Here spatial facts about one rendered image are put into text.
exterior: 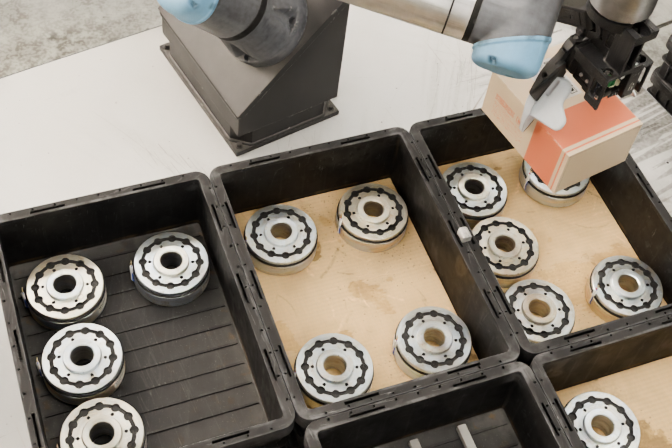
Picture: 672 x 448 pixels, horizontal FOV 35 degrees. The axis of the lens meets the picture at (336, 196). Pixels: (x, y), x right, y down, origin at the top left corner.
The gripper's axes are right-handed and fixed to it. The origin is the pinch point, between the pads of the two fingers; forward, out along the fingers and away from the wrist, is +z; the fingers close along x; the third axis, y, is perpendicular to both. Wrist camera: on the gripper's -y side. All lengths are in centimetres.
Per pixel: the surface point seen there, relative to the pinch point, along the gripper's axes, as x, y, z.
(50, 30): -23, -149, 111
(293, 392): -45.3, 12.1, 16.6
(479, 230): -7.0, -0.4, 23.6
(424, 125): -7.4, -16.3, 16.8
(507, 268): -7.1, 6.7, 23.7
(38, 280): -65, -21, 24
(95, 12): -9, -151, 111
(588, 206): 12.6, 2.0, 26.8
